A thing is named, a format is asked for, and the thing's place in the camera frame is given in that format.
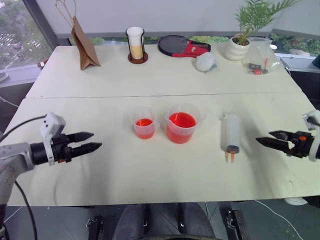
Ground small beaker with red liquid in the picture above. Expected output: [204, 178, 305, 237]
[131, 106, 161, 140]

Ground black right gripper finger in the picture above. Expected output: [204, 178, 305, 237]
[268, 130, 295, 141]
[255, 136, 293, 152]

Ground green plant white pot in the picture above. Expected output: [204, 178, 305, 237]
[222, 0, 304, 62]

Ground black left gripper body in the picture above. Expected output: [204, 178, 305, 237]
[50, 133, 74, 164]

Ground white flat floor object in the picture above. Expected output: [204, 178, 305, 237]
[284, 197, 309, 207]

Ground black table leg brace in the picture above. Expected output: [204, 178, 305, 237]
[86, 214, 105, 240]
[225, 209, 251, 240]

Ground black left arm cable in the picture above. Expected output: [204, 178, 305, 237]
[0, 114, 48, 141]
[13, 179, 39, 240]

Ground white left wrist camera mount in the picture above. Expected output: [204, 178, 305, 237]
[40, 111, 67, 167]

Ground clear syringe orange tips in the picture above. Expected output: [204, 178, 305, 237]
[219, 112, 242, 164]

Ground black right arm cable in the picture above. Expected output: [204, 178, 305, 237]
[305, 115, 320, 129]

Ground large beaker with red liquid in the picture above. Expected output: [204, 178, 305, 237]
[164, 102, 208, 145]

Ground white floor cable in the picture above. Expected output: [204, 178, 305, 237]
[254, 199, 304, 240]

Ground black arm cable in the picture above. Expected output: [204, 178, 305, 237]
[0, 114, 48, 141]
[305, 115, 320, 129]
[13, 179, 39, 240]

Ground brown paper bag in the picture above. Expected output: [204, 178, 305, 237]
[55, 0, 102, 72]

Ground black red paddle case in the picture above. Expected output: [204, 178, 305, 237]
[157, 34, 212, 59]

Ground cup in black holder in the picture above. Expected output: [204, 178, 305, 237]
[125, 27, 149, 66]

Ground white crumpled ball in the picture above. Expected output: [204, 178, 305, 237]
[195, 52, 218, 73]

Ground clear plastic bag small parts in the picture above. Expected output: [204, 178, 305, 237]
[241, 37, 283, 76]

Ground white paper cup stack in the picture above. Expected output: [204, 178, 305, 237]
[126, 26, 145, 61]

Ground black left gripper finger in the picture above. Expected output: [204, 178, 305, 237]
[69, 142, 103, 159]
[66, 131, 95, 144]

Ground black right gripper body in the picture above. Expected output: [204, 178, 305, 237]
[285, 130, 315, 159]

